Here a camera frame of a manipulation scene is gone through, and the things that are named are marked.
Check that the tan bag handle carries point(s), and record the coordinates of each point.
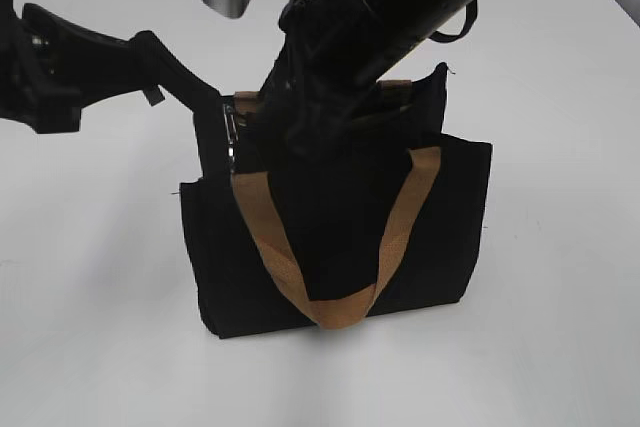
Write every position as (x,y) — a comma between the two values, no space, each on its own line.
(390,93)
(252,195)

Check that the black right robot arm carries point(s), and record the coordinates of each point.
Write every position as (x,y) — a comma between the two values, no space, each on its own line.
(410,22)

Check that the tan front bag handle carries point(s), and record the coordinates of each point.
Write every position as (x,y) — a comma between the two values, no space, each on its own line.
(252,195)

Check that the black canvas tote bag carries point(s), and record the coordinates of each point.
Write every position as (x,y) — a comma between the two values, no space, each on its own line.
(334,214)

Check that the tan rear bag handle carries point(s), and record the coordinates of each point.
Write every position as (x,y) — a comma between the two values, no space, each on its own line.
(390,93)

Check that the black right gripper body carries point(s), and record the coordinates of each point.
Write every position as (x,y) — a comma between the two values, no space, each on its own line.
(334,52)

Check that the silver zipper pull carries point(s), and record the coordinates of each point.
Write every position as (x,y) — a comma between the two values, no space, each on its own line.
(231,120)

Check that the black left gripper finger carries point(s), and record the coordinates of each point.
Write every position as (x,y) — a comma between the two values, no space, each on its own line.
(161,68)
(153,95)

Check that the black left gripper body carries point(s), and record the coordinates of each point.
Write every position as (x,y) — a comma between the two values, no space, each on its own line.
(51,69)

